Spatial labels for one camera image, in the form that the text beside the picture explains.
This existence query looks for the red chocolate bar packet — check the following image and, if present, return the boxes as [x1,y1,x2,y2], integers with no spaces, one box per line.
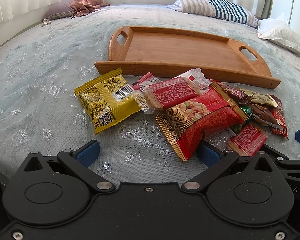
[270,95,288,138]

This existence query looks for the brown chocolate packet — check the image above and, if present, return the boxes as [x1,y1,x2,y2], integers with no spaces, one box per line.
[239,97,283,130]

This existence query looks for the red nut snack bag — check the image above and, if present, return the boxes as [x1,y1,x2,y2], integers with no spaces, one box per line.
[154,82,248,161]

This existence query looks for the gold wafer packet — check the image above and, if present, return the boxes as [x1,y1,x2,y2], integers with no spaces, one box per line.
[241,89,279,107]

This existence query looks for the yellow snack packet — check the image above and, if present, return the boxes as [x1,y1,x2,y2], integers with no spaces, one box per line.
[74,68,141,134]

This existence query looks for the red clear cracker packet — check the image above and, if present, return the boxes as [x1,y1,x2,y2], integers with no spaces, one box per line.
[132,76,211,114]

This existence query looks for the dark red bar packet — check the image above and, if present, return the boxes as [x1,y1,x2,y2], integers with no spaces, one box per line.
[209,79,248,103]

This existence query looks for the white red pastry packet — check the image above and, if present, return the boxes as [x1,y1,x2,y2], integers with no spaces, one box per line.
[177,68,211,90]

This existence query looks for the pink clear snack packet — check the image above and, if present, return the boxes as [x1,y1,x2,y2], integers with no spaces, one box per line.
[131,72,161,90]

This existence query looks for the lace snowflake bedspread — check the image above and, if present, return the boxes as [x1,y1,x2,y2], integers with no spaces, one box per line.
[0,5,300,184]

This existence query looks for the white pillow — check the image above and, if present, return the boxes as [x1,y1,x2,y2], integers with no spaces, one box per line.
[258,12,300,54]

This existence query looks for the wooden serving tray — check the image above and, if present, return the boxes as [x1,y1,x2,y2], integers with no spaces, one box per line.
[95,26,281,89]

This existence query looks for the small object by pillow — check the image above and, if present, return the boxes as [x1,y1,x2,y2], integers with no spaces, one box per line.
[38,20,51,27]

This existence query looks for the purple pillow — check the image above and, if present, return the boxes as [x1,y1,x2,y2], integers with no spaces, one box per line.
[42,0,74,22]

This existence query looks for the pink crumpled cloth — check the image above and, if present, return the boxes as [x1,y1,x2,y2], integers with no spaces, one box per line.
[70,0,109,18]

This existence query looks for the striped folded quilt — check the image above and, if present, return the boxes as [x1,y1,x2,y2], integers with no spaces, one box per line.
[168,0,259,28]

